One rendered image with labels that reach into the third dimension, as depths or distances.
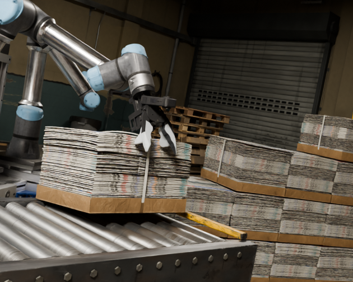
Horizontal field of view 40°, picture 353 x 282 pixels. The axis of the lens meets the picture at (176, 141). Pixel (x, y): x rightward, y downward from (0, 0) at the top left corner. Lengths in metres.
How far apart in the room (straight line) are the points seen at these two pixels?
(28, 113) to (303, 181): 1.38
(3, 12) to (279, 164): 1.47
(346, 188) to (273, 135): 7.32
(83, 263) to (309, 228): 1.76
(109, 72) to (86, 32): 8.37
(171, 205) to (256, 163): 0.92
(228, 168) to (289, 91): 7.57
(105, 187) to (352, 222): 1.75
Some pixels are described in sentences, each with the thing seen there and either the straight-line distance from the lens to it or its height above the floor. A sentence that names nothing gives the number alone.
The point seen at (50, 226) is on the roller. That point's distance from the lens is 1.32.
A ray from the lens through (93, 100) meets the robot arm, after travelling 2.32.
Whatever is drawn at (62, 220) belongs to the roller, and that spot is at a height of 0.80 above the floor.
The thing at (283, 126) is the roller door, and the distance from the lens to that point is 9.90.
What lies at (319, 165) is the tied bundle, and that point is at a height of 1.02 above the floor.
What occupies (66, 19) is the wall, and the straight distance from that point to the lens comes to 9.64.
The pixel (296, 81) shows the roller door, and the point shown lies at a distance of 9.91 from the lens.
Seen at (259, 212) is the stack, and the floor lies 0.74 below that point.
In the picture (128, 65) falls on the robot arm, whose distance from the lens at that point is 1.50.
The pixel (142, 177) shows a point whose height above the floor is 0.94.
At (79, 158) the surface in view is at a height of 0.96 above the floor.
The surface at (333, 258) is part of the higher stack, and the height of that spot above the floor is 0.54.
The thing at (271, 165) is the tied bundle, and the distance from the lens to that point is 2.44.
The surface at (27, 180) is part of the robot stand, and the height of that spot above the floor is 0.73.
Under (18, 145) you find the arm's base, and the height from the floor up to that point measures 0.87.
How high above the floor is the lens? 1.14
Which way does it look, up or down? 3 degrees down
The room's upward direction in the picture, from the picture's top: 11 degrees clockwise
